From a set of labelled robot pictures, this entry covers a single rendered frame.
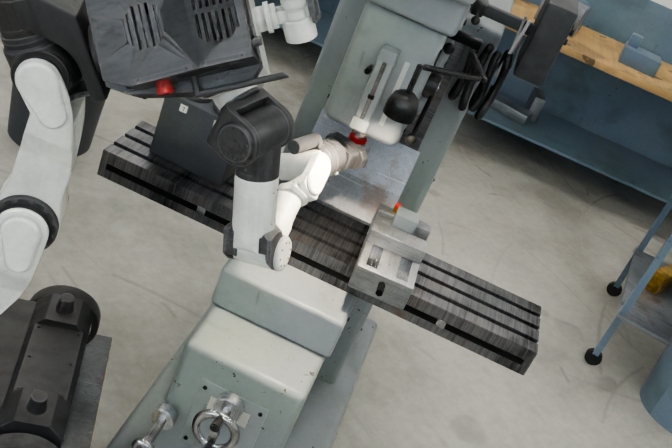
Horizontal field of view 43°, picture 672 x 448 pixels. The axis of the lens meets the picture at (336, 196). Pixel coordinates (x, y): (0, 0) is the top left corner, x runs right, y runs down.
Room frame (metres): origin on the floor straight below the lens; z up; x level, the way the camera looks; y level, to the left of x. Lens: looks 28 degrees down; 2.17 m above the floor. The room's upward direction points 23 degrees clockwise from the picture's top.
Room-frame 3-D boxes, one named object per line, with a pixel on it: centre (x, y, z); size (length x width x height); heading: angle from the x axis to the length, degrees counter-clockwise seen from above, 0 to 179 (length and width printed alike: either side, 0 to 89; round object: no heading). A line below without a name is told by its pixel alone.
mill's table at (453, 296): (2.00, -0.02, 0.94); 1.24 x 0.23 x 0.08; 86
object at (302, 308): (2.01, 0.01, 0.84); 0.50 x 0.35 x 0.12; 176
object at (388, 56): (1.90, 0.01, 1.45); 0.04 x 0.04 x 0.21; 86
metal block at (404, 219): (1.99, -0.19, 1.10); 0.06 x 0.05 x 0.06; 89
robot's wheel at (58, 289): (1.81, 0.56, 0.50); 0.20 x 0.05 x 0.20; 106
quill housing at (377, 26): (2.01, 0.01, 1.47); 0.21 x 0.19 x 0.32; 86
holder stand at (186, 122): (2.06, 0.40, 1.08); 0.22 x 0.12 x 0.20; 83
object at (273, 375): (1.98, 0.01, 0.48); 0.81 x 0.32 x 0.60; 176
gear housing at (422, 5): (2.05, 0.00, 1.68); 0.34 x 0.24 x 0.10; 176
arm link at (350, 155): (1.92, 0.04, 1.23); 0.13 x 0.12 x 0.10; 67
